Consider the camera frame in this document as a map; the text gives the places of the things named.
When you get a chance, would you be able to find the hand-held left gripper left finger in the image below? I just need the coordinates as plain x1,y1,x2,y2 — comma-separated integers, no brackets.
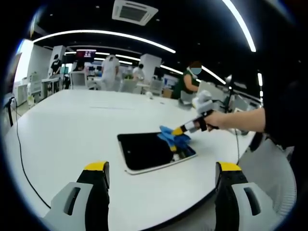
42,161,111,231

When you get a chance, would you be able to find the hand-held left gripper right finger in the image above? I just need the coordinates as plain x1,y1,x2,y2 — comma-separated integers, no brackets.
215,161,283,231

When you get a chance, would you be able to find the blue cleaning cloth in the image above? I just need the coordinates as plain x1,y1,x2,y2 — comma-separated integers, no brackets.
157,125,193,147

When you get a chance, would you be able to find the person's right hand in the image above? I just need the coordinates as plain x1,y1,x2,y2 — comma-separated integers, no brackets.
205,111,232,132

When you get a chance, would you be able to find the black stand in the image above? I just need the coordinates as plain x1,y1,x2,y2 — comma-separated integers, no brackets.
222,74,236,114

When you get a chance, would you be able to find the grey mesh office chair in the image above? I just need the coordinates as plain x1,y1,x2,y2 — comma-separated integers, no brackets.
237,133,298,222

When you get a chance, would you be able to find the person's black clothing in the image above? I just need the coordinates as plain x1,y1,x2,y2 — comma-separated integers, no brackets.
250,77,308,174

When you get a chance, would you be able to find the white ceiling light strip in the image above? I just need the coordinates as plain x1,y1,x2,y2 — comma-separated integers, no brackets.
32,29,177,54
221,0,257,53

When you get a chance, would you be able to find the white office chair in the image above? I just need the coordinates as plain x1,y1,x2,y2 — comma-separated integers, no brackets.
69,71,87,90

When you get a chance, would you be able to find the white ceiling air vent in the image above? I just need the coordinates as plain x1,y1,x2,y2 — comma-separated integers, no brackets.
112,0,159,26

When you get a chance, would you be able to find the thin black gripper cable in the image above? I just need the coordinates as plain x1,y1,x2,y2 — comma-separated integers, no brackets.
233,129,241,166

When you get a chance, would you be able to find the red wall screen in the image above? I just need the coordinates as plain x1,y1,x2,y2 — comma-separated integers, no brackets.
76,49,97,59

